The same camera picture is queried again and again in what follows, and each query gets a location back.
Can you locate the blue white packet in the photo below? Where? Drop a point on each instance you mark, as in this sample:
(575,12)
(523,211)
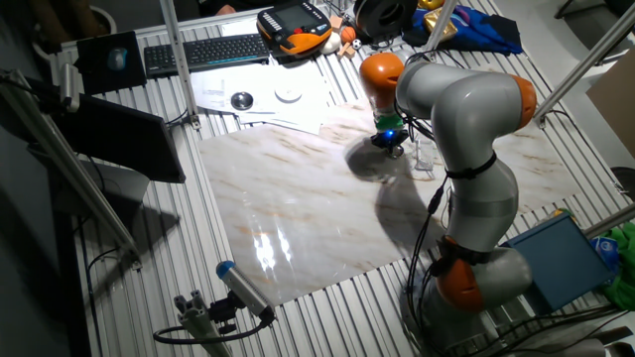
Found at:
(605,250)

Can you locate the black monitor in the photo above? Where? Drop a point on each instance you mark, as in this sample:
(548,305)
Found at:
(129,144)

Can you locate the aluminium frame profile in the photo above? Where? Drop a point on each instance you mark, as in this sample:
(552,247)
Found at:
(585,62)

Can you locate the single wooden cube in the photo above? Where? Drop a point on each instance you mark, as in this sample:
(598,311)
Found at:
(337,23)

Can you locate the gold wrapped box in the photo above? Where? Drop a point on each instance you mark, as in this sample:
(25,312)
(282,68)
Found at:
(436,22)

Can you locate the wooden blocks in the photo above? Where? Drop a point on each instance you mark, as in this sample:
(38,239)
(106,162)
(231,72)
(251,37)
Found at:
(346,51)

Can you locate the blue box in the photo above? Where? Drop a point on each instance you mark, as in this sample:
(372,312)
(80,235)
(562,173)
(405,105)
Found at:
(560,263)

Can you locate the brown cardboard sheet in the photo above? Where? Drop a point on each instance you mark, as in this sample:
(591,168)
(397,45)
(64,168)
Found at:
(617,109)

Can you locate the round metal bowl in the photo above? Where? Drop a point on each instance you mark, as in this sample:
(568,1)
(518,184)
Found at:
(242,101)

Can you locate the clear plastic rack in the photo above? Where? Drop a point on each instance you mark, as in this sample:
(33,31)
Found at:
(425,158)

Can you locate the marble pattern board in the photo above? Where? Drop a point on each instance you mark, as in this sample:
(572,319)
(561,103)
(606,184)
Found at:
(297,198)

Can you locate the silver cylinder camera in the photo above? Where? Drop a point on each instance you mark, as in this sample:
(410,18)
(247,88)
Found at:
(68,86)

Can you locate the small soccer ball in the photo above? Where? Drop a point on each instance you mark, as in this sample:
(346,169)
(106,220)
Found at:
(356,44)

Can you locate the small orange basketball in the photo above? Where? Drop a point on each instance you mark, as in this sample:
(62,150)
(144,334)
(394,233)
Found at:
(348,35)

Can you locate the green cloth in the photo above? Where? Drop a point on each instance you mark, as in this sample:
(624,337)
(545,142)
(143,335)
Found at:
(622,277)

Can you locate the grey computer mouse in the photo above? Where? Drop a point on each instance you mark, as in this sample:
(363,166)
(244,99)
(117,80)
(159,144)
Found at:
(117,58)

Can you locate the short aluminium camera mount profile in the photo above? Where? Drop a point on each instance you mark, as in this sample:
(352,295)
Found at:
(198,322)

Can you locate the small white plate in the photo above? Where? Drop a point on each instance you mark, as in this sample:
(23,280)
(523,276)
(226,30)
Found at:
(288,94)

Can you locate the small round metal plate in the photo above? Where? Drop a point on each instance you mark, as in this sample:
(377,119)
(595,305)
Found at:
(396,154)

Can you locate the white egg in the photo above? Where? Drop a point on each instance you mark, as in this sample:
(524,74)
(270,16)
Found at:
(330,44)

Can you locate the black keyboard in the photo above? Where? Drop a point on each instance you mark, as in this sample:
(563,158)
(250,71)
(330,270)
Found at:
(208,54)

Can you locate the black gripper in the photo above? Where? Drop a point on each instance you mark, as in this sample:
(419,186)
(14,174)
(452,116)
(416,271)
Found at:
(390,138)

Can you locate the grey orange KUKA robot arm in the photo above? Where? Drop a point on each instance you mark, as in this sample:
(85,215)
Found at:
(471,134)

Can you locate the stack of printed papers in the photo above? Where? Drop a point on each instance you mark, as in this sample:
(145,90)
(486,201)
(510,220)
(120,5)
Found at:
(223,89)

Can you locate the person hand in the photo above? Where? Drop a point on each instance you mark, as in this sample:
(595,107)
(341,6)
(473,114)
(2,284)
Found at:
(226,10)

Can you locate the orange black teach pendant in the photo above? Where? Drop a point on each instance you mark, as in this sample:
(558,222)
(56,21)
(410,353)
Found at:
(295,27)

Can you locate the blue cloth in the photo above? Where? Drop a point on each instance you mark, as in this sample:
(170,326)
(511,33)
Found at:
(488,32)

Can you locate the long slanted aluminium profile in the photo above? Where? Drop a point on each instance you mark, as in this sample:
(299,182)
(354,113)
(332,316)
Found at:
(64,163)

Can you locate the black mouse pad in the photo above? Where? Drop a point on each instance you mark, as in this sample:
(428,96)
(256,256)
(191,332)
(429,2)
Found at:
(99,79)

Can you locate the black filament spool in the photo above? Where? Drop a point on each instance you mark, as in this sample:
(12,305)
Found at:
(382,20)

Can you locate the aluminium post with foot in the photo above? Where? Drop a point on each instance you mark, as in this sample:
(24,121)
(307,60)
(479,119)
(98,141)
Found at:
(177,54)

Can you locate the grey camera with blue cap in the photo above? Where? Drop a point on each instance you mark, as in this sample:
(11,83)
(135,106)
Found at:
(245,290)

